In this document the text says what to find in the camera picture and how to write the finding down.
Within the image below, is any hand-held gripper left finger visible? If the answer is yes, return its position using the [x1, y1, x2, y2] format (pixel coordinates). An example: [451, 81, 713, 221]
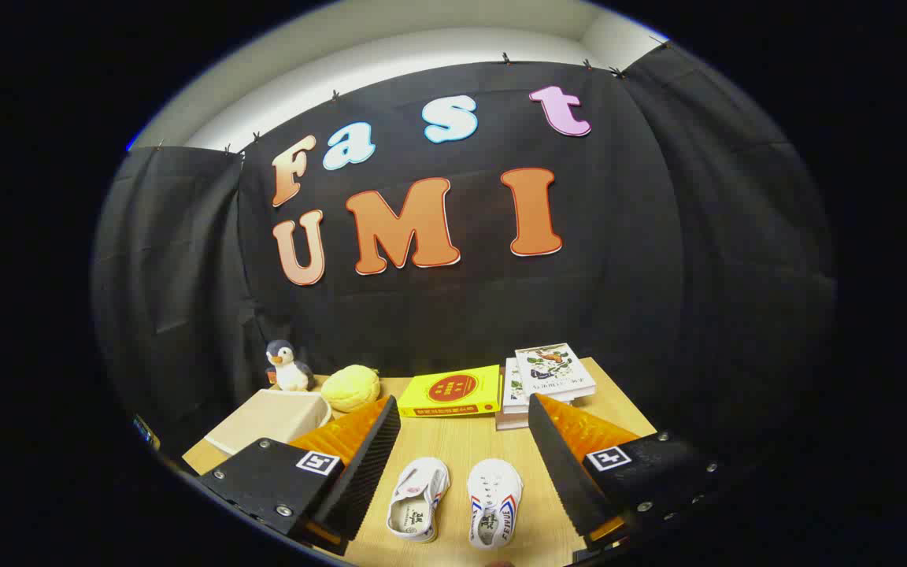
[198, 395, 402, 552]

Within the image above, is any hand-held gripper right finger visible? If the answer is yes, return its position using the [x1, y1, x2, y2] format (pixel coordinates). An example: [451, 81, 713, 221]
[528, 394, 726, 552]

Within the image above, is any white canvas shoe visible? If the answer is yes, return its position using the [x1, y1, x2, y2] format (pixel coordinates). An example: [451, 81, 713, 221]
[467, 458, 524, 550]
[387, 457, 451, 544]

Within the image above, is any beige fabric storage box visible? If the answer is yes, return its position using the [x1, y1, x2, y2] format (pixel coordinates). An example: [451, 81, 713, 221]
[203, 388, 334, 456]

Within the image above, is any brown spine book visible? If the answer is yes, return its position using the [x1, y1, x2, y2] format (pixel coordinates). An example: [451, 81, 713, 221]
[495, 406, 535, 432]

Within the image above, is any yellow round plush toy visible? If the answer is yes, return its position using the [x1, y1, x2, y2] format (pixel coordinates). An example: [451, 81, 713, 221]
[320, 365, 382, 413]

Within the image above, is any white book with bird picture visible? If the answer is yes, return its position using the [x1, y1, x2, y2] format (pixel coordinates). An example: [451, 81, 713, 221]
[515, 343, 597, 401]

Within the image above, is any yellow book with red circle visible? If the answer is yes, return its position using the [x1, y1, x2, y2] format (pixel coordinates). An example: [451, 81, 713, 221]
[397, 365, 502, 418]

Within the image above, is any penguin plush toy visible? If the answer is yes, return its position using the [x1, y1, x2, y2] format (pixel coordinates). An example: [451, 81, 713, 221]
[265, 339, 315, 392]

